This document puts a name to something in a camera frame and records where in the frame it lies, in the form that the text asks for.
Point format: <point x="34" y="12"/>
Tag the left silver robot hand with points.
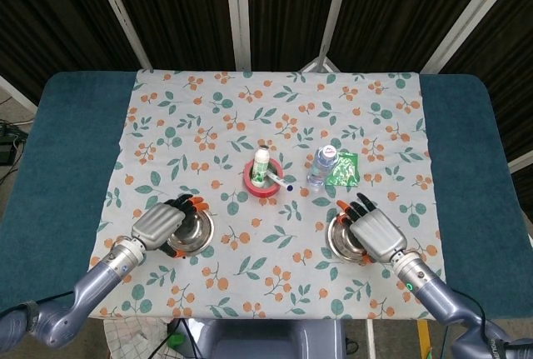
<point x="160" y="221"/>

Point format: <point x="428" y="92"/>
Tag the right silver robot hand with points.
<point x="377" y="234"/>

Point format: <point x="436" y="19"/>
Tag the stainless steel bowl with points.
<point x="341" y="242"/>
<point x="197" y="234"/>

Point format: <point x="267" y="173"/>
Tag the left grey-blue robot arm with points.
<point x="100" y="280"/>

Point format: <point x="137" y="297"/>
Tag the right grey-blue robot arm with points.
<point x="437" y="296"/>

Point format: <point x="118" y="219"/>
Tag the green foil packet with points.
<point x="345" y="169"/>

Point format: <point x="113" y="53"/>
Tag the clear plastic water bottle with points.
<point x="322" y="165"/>

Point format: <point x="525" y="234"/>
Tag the red tape roll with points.
<point x="264" y="192"/>

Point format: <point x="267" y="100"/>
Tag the small white green-label bottle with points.
<point x="260" y="167"/>

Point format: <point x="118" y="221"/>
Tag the white marker blue cap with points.
<point x="277" y="180"/>

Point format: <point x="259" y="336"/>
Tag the teal table cover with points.
<point x="71" y="146"/>

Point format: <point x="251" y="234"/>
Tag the floral print tablecloth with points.
<point x="266" y="117"/>

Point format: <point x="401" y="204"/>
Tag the grey-blue robot torso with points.
<point x="258" y="340"/>

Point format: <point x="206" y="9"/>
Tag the black power strip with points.
<point x="6" y="153"/>

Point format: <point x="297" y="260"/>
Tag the grey metal stand base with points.
<point x="318" y="63"/>

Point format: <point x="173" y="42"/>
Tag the white partition frame post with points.
<point x="470" y="13"/>
<point x="238" y="13"/>
<point x="520" y="162"/>
<point x="18" y="93"/>
<point x="337" y="5"/>
<point x="121" y="17"/>

